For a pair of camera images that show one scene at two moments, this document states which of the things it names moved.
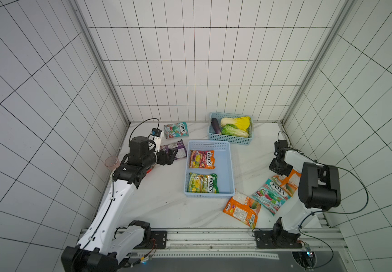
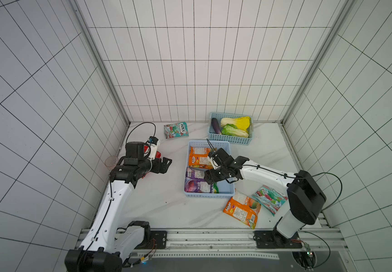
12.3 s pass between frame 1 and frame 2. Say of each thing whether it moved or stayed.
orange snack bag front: stayed
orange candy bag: moved
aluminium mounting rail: stayed
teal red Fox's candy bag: stayed
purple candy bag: moved
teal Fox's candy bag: stayed
